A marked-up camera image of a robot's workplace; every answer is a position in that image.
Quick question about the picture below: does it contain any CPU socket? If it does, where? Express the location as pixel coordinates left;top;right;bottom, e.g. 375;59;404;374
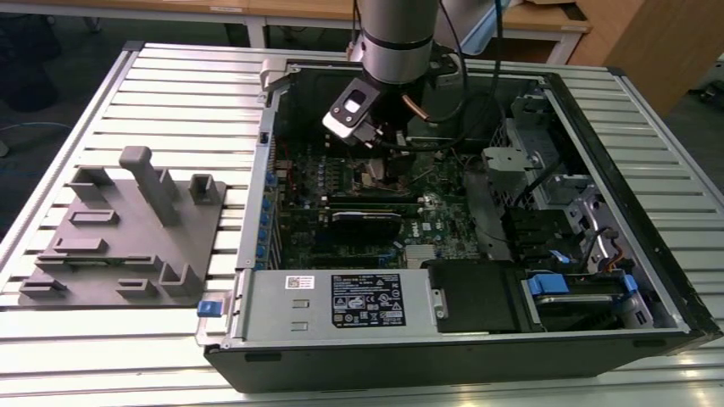
349;157;411;198

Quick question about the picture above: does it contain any black RAM slot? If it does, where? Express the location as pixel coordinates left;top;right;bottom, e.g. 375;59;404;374
320;192;425;205
325;202;424;215

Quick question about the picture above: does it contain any black plastic bay cover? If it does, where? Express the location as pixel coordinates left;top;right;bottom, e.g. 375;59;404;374
421;259;548;335

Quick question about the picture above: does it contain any grey case latch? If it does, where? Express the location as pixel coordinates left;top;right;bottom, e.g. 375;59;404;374
257;58;303;93

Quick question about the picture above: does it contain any green motherboard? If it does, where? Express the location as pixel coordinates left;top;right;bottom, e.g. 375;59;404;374
272;139;503;271

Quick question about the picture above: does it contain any black graphics card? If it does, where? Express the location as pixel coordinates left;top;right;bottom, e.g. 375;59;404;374
329;210;405;249

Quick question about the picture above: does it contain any wooden desk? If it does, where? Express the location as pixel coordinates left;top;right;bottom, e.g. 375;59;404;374
248;0;593;65

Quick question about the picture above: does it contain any silver chipset heatsink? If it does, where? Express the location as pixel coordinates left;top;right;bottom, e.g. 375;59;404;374
404;243;439;263

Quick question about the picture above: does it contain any metal drive cage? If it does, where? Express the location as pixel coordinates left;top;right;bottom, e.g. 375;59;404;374
485;93;660;330

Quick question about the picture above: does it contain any wooden cabinet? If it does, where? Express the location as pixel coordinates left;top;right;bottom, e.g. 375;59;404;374
568;0;724;116

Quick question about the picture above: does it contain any silver power supply unit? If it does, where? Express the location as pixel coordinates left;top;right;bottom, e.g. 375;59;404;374
224;266;441;343

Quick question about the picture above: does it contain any hard disk in blue carrier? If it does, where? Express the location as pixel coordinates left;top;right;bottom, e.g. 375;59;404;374
523;273;639;332

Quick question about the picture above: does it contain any grey parts rack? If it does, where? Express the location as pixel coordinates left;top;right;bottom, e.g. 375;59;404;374
16;145;229;308

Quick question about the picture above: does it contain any black PC case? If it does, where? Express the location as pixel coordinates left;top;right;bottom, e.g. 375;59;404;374
201;59;724;393

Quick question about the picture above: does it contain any black chair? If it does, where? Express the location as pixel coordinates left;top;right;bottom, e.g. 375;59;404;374
0;12;64;114

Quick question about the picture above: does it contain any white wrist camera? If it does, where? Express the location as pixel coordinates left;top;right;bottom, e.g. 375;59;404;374
320;78;387;149

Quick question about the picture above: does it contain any small silver camera bracket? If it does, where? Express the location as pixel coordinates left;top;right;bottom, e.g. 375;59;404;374
429;53;464;86

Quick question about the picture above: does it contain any grey metal bracket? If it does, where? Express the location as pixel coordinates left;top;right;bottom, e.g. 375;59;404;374
481;146;541;192

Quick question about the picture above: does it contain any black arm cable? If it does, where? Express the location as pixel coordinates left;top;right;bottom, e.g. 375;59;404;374
429;0;505;126

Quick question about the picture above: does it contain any blue flat cable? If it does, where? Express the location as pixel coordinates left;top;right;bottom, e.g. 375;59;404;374
547;249;584;265

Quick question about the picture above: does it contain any coloured wire bundle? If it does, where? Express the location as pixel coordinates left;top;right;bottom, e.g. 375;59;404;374
593;248;633;276

